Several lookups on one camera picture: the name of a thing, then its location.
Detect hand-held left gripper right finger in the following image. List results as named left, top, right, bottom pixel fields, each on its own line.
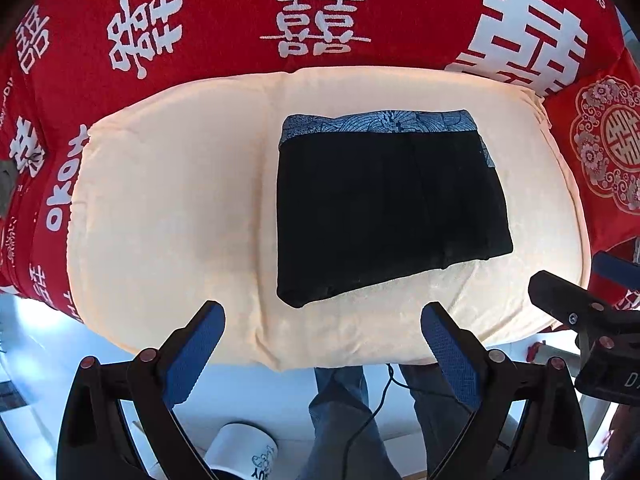
left=420, top=302, right=592, bottom=480

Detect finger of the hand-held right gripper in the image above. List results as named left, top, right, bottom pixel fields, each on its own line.
left=593, top=251, right=640, bottom=295
left=528, top=270, right=640, bottom=342

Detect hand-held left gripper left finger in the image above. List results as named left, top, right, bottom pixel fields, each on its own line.
left=56, top=300, right=226, bottom=480

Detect black pants with grey waistband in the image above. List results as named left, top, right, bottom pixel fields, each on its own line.
left=276, top=109, right=515, bottom=309

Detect person's right leg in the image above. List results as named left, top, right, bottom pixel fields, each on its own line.
left=399, top=362, right=482, bottom=480

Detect red floral cushion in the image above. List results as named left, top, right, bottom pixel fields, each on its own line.
left=542, top=47, right=640, bottom=311

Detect white printed cup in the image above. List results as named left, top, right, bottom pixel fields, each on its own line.
left=206, top=422, right=279, bottom=480

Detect cream blanket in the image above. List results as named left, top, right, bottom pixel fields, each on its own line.
left=65, top=66, right=590, bottom=374

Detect grey cloth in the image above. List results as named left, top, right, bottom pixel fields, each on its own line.
left=0, top=160, right=16, bottom=222

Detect red printed blanket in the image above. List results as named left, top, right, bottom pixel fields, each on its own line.
left=0, top=0, right=640, bottom=328

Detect black cable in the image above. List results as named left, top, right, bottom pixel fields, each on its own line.
left=346, top=364, right=473, bottom=480

